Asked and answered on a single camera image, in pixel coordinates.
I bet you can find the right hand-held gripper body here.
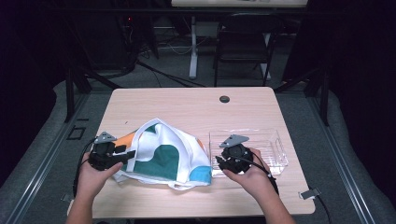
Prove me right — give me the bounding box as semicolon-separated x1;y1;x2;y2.
218;133;254;175

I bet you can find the white teal orange tote bag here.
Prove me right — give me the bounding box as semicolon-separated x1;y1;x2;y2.
111;117;214;191

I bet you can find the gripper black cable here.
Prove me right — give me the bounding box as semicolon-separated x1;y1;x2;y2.
72;137;98;198
233;154;280;197

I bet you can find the person's right hand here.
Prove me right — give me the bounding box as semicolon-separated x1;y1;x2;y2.
221;147;276;200

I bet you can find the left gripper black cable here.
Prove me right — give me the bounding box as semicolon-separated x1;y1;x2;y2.
72;137;98;198

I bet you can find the black cable at table clip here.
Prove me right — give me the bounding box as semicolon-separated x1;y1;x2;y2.
313;191;333;224

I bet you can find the person's left hand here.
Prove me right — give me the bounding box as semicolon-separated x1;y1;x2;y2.
76;152;124;200

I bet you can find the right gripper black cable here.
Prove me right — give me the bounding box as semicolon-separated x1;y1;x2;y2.
233;154;280;197

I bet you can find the black floor cable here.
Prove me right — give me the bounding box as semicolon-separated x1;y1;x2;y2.
134;60;207;89

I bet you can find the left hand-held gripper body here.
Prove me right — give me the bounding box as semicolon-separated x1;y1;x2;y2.
88;131;129;172

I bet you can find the black folding chair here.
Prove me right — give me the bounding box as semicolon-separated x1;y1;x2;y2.
212;12;285;88

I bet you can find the white desk leg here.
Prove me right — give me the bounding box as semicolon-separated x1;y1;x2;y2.
188;15;201;80

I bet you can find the clear plastic tray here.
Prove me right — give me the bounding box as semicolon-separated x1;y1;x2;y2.
208;128;290;179

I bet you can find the black metal stand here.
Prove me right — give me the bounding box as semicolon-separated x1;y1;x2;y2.
63;65;123;124
273;65;332;127

